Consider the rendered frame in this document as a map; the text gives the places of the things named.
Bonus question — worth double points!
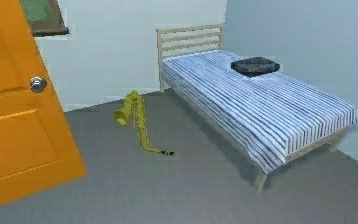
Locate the wooden bed with striped cover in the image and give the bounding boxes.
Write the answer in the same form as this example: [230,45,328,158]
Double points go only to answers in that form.
[155,23,358,194]

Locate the silver round door knob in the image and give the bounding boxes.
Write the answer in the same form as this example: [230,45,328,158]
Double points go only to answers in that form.
[29,76,48,94]

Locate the orange room door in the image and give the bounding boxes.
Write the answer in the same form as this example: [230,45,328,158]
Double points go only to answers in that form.
[0,0,88,210]

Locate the yellow saxophone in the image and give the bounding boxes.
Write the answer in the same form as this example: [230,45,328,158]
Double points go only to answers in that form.
[113,89,175,157]

